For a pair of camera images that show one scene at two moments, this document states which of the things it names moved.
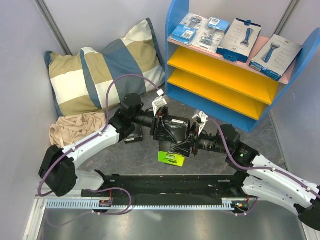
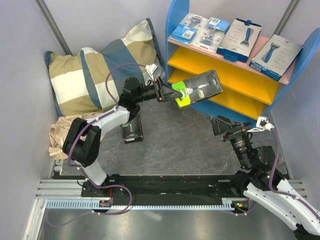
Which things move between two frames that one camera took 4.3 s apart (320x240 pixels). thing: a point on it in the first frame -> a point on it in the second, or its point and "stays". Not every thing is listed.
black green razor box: x=136 y=136 stays
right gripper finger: x=192 y=132 -> x=228 y=120
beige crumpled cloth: x=67 y=129 stays
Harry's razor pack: x=239 y=40 stays
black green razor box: x=180 y=128 -> x=198 y=88
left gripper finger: x=162 y=134 -> x=172 y=95
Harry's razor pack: x=275 y=58 stays
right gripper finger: x=183 y=149 -> x=219 y=127
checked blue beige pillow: x=81 y=82 stays
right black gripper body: x=194 y=143 -> x=234 y=133
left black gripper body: x=158 y=120 -> x=159 y=94
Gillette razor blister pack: x=210 y=36 stays
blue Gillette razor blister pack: x=188 y=29 stays
